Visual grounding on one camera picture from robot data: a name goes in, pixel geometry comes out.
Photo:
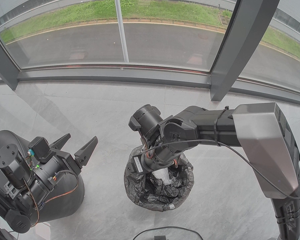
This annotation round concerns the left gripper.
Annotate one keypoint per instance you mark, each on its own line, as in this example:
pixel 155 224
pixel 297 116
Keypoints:
pixel 62 161

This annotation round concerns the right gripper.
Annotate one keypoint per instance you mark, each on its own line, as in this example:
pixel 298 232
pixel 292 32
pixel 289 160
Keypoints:
pixel 157 162

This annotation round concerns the black plastic bag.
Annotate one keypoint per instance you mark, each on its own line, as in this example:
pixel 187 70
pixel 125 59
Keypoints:
pixel 150 196

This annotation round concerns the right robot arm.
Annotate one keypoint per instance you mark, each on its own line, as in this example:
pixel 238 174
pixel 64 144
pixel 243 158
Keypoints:
pixel 215 126

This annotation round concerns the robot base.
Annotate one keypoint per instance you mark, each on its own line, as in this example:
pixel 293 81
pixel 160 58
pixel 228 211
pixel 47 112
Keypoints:
pixel 161 237

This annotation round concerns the white trash bin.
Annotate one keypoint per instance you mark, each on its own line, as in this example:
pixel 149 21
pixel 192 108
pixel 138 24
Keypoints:
pixel 162 177

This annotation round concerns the window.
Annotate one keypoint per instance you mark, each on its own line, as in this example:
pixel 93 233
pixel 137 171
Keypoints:
pixel 242 46

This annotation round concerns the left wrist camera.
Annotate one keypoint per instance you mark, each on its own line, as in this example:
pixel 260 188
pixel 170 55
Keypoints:
pixel 40 147

